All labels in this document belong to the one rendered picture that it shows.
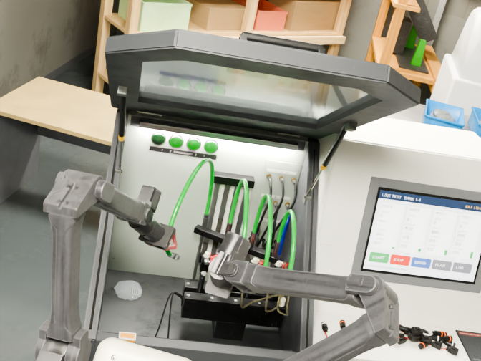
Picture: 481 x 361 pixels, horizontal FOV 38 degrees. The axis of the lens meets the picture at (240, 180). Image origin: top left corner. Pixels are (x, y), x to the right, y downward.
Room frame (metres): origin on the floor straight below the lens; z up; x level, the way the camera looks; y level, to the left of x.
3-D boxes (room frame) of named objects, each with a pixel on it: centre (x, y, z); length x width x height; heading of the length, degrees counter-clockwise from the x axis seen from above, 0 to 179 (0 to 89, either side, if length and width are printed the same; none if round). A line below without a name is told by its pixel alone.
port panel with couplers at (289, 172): (2.21, -0.14, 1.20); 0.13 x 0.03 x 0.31; 100
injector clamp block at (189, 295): (1.93, -0.06, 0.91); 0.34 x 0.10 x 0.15; 100
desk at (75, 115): (3.87, 0.82, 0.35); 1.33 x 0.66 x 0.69; 83
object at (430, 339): (1.90, -0.70, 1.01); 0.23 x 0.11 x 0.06; 100
